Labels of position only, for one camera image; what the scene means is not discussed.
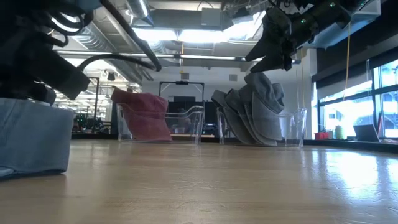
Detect long ceiling light strip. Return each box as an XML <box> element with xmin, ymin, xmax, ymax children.
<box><xmin>55</xmin><ymin>49</ymin><xmax>246</xmax><ymax>62</ymax></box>

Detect black window counter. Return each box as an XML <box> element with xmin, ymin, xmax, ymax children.
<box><xmin>304</xmin><ymin>138</ymin><xmax>398</xmax><ymax>154</ymax></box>

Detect white ceiling unit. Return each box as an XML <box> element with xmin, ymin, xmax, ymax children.
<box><xmin>306</xmin><ymin>0</ymin><xmax>382</xmax><ymax>49</ymax></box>

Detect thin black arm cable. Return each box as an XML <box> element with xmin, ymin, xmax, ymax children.
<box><xmin>77</xmin><ymin>53</ymin><xmax>158</xmax><ymax>72</ymax></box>

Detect silver ventilation duct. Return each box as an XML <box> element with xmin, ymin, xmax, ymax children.
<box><xmin>71</xmin><ymin>0</ymin><xmax>156</xmax><ymax>82</ymax></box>

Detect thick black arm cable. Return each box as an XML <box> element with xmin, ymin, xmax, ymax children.
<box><xmin>101</xmin><ymin>0</ymin><xmax>162</xmax><ymax>72</ymax></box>

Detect yellow hanging cable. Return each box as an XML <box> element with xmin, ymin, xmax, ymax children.
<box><xmin>343</xmin><ymin>21</ymin><xmax>353</xmax><ymax>101</ymax></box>

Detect maroon baseball cap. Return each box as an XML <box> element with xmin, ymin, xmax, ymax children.
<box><xmin>111</xmin><ymin>87</ymin><xmax>173</xmax><ymax>143</ymax></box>

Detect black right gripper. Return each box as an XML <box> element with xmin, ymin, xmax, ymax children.
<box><xmin>245</xmin><ymin>6</ymin><xmax>320</xmax><ymax>74</ymax></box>

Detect black background robot frame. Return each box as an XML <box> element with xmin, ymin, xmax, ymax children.
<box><xmin>159</xmin><ymin>80</ymin><xmax>205</xmax><ymax>106</ymax></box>

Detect clear plastic bin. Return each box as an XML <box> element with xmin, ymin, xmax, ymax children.
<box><xmin>216</xmin><ymin>106</ymin><xmax>308</xmax><ymax>148</ymax></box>
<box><xmin>116</xmin><ymin>102</ymin><xmax>205</xmax><ymax>145</ymax></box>

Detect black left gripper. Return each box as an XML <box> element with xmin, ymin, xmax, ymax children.
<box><xmin>29</xmin><ymin>49</ymin><xmax>91</xmax><ymax>105</ymax></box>

